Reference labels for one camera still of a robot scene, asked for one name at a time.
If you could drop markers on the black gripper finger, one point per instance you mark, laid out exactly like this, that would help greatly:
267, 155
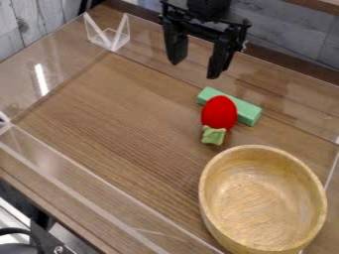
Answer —
175, 40
224, 49

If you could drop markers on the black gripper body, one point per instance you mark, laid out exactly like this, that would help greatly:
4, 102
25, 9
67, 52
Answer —
207, 19

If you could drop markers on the red toy strawberry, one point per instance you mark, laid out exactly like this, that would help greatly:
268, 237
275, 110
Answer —
219, 117

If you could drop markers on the green rectangular block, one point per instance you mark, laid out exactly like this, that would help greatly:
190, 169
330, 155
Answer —
248, 111

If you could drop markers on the wooden bowl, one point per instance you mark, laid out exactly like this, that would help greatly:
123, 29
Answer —
262, 200

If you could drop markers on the black metal stand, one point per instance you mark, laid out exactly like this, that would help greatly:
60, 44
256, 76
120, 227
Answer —
41, 244

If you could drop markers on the clear acrylic corner bracket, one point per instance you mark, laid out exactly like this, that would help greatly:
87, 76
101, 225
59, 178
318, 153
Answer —
108, 38

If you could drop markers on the clear acrylic enclosure wall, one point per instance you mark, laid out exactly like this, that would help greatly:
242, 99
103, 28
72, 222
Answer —
100, 142

